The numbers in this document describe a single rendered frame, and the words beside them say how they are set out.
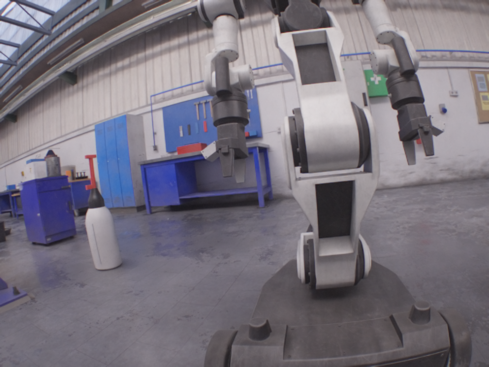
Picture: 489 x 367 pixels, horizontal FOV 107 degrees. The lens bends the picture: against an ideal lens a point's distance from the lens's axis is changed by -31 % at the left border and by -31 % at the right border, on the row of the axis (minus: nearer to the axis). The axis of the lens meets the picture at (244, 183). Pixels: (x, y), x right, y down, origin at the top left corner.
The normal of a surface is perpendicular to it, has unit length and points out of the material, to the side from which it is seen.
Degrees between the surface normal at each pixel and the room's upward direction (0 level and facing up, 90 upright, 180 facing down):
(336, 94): 70
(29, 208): 90
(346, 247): 30
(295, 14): 90
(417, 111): 79
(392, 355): 45
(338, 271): 106
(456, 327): 24
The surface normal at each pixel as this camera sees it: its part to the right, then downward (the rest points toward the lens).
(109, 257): 0.65, -0.03
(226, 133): -0.24, -0.11
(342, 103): -0.25, -0.33
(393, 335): -0.12, -0.99
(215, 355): -0.18, -0.81
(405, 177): -0.29, 0.10
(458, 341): -0.26, -0.66
